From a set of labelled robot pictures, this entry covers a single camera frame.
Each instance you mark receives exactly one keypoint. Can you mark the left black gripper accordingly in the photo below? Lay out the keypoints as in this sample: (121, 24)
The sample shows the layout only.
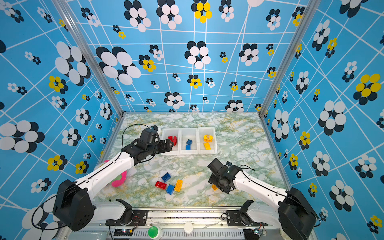
(169, 148)

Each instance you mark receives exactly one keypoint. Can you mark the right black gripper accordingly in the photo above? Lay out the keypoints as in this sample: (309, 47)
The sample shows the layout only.
(212, 180)

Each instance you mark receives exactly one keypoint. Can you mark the orange long lego brick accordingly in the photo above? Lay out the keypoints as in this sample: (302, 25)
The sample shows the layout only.
(214, 187)

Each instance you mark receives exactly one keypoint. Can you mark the blue studded lego brick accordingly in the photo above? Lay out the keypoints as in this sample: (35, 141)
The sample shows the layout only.
(166, 177)

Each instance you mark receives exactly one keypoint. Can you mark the red long lego brick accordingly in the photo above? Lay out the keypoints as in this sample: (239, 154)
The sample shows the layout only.
(161, 185)

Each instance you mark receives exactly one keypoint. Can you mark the yellow long lego brick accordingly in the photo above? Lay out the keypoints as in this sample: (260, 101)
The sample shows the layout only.
(178, 185)

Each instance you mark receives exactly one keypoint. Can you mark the blue lego brick bottom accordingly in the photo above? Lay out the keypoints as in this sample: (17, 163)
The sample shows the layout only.
(170, 189)

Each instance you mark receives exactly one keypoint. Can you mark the yellow round lego piece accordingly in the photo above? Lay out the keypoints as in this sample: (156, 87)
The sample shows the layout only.
(208, 138)

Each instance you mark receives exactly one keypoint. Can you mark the yellow curved lego brick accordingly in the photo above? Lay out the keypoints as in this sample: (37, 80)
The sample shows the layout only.
(207, 146)

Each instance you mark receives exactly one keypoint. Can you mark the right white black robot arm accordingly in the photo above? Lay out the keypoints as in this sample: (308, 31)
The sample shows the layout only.
(290, 210)

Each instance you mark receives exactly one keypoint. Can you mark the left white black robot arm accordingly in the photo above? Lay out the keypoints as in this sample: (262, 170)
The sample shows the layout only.
(73, 204)

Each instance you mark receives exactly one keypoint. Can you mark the left translucent white bin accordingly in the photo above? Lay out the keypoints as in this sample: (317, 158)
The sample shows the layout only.
(171, 136)

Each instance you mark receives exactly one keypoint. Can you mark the middle translucent white bin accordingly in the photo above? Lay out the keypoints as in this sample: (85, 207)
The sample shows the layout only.
(188, 134)

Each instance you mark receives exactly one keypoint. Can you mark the pink white plush toy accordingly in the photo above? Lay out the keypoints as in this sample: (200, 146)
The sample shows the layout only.
(119, 180)

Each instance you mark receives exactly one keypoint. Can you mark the white round knob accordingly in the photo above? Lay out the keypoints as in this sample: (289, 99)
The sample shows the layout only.
(188, 228)

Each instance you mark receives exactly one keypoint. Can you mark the green push button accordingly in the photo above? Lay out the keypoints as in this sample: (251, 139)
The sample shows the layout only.
(155, 233)

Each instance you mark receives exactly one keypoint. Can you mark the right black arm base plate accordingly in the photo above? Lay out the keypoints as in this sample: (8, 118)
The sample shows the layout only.
(234, 219)

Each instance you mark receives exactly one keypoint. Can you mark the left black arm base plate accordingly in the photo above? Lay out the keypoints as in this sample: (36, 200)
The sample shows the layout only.
(137, 218)

